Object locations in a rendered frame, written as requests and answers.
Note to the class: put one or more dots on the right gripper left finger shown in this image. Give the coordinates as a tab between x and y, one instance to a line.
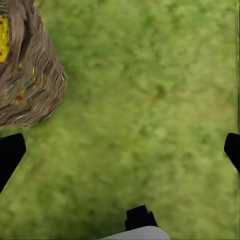
12	150

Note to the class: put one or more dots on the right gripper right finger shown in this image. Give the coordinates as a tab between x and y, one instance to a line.
232	149

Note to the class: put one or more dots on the wicker basket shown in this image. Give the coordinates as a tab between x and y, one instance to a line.
30	45

